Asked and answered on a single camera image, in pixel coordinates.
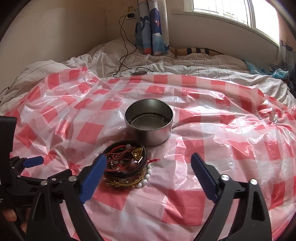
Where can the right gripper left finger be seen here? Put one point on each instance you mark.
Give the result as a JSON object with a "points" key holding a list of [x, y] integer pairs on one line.
{"points": [[46, 220]]}

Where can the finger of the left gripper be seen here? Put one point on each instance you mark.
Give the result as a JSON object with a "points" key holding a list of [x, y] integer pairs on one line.
{"points": [[30, 184], [20, 163]]}

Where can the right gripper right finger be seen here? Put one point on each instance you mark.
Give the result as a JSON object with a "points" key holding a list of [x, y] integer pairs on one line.
{"points": [[251, 221]]}

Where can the person's left hand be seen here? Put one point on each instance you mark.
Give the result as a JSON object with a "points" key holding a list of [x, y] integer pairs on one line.
{"points": [[11, 216]]}

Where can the red white checkered plastic sheet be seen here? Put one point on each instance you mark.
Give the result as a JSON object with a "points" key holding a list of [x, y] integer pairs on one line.
{"points": [[72, 116]]}

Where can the round silver metal tin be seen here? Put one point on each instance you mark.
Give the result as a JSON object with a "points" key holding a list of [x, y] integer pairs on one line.
{"points": [[149, 121]]}

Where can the round grey device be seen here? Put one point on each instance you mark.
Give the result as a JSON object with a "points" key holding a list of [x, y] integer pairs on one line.
{"points": [[139, 73]]}

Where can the white striped bed quilt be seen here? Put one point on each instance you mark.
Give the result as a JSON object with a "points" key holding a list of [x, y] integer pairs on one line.
{"points": [[116, 56]]}

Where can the blue plastic bag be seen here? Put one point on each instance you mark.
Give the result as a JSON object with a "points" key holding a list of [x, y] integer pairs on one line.
{"points": [[274, 73]]}

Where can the blue cartoon curtain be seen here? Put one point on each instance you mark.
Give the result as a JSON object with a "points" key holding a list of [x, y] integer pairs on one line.
{"points": [[151, 31]]}

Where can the striped pillow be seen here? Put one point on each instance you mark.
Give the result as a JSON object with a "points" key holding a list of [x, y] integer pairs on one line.
{"points": [[187, 51]]}

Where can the window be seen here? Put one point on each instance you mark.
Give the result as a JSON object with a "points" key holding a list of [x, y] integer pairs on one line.
{"points": [[259, 16]]}

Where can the black wall charger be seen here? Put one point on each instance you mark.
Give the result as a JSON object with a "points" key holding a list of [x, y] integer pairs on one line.
{"points": [[131, 15]]}

